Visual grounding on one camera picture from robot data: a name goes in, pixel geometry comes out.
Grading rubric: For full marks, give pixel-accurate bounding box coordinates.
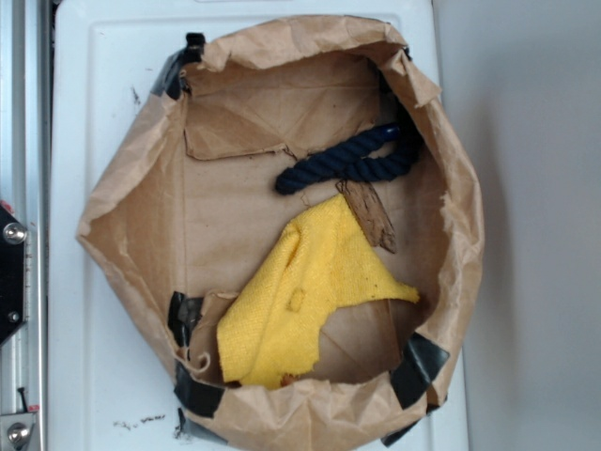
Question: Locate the dark blue rope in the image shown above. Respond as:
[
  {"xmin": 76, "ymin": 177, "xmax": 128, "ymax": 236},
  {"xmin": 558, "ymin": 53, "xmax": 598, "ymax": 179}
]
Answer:
[{"xmin": 274, "ymin": 122, "xmax": 423, "ymax": 196}]

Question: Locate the brown wood piece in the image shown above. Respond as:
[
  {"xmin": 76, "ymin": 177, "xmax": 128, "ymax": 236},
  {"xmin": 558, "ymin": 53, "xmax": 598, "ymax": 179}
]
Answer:
[{"xmin": 336, "ymin": 180, "xmax": 397, "ymax": 254}]

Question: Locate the yellow cloth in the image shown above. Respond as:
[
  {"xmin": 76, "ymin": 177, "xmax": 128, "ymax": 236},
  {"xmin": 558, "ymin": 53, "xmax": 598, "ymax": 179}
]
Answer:
[{"xmin": 217, "ymin": 194, "xmax": 420, "ymax": 389}]

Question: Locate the brown paper bag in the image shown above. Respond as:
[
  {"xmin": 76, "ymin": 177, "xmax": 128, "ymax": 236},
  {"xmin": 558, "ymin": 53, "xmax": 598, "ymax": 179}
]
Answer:
[{"xmin": 77, "ymin": 15, "xmax": 484, "ymax": 443}]

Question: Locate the white plastic tray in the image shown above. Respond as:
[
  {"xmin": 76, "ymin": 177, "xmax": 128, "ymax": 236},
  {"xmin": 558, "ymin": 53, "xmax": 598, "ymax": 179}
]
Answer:
[{"xmin": 47, "ymin": 1, "xmax": 470, "ymax": 450}]

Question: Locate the black mounting bracket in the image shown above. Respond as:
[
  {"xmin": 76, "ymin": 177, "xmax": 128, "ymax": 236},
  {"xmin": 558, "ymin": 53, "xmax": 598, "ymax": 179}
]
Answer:
[{"xmin": 0, "ymin": 200, "xmax": 28, "ymax": 346}]

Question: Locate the aluminium frame rail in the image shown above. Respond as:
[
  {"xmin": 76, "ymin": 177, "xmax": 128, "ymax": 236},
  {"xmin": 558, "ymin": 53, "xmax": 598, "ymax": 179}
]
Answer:
[{"xmin": 1, "ymin": 1, "xmax": 51, "ymax": 450}]

